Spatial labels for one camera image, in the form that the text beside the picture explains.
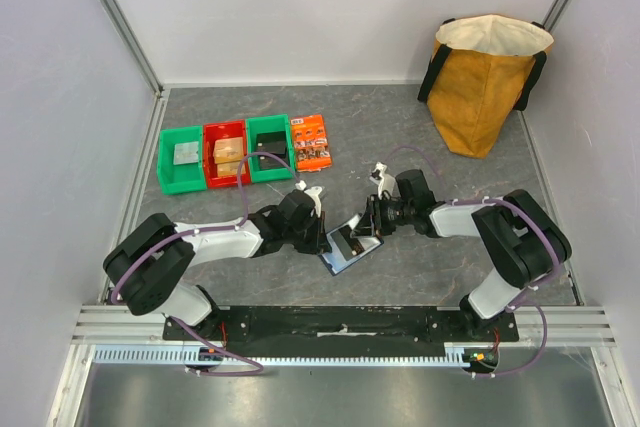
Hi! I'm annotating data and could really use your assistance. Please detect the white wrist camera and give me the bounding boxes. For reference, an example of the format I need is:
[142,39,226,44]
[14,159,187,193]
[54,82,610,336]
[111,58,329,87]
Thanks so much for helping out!
[369,162,396,198]
[295,180,325,217]

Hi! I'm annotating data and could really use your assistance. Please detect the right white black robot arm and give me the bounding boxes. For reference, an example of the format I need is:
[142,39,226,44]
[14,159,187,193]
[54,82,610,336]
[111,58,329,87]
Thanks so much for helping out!
[351,164,572,341]

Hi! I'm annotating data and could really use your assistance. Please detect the red bin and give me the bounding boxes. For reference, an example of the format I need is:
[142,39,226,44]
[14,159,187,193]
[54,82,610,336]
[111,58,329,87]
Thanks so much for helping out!
[203,120,251,189]

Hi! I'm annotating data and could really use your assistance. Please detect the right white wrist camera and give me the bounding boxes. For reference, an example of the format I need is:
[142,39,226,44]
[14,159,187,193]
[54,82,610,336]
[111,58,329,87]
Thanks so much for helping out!
[369,162,396,198]

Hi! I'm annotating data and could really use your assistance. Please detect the blue card holder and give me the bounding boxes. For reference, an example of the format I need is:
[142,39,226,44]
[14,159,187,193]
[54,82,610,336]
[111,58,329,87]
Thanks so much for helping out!
[318,214,383,276]

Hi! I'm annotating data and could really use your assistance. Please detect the silver card in bin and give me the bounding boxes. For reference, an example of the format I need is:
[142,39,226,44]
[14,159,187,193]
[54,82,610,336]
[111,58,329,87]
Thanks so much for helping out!
[173,141,200,165]

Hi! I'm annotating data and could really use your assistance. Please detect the left green bin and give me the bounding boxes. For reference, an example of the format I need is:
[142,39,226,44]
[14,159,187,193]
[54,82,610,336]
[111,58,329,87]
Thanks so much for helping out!
[156,126,207,195]

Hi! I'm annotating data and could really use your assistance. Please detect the lower gold card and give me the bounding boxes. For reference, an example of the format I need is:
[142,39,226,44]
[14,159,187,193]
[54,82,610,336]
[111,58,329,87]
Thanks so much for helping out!
[216,161,244,178]

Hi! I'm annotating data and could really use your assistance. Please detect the orange blister pack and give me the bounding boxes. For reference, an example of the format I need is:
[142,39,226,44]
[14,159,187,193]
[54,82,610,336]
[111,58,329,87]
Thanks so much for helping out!
[290,114,332,172]

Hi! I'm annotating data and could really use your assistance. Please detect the green bin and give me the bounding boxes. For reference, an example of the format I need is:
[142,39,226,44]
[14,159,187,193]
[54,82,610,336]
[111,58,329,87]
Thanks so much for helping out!
[156,126,207,195]
[246,114,295,183]

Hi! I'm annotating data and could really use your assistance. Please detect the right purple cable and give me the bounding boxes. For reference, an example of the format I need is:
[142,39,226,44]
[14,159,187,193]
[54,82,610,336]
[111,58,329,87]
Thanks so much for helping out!
[389,146,561,381]

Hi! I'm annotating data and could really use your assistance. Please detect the right green bin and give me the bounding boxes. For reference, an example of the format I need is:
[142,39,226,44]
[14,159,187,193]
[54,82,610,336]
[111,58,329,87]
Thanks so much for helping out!
[246,114,295,183]

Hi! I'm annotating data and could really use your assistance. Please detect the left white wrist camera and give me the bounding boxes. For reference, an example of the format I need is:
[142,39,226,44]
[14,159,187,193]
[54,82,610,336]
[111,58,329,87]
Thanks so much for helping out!
[295,180,325,217]

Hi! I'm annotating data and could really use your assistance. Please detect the yellow tote bag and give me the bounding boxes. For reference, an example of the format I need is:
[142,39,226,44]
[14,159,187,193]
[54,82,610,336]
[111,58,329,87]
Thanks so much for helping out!
[417,14,554,159]

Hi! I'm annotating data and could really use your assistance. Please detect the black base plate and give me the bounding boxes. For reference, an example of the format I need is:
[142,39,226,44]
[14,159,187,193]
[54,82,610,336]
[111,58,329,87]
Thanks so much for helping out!
[192,306,519,344]

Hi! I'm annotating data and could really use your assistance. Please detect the aluminium frame rail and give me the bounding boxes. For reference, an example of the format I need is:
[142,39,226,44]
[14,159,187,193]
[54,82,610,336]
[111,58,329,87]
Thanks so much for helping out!
[72,306,615,368]

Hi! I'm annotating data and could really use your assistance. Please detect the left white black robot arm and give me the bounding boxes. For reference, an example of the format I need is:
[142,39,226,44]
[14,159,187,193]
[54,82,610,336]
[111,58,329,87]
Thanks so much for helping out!
[103,186,331,340]

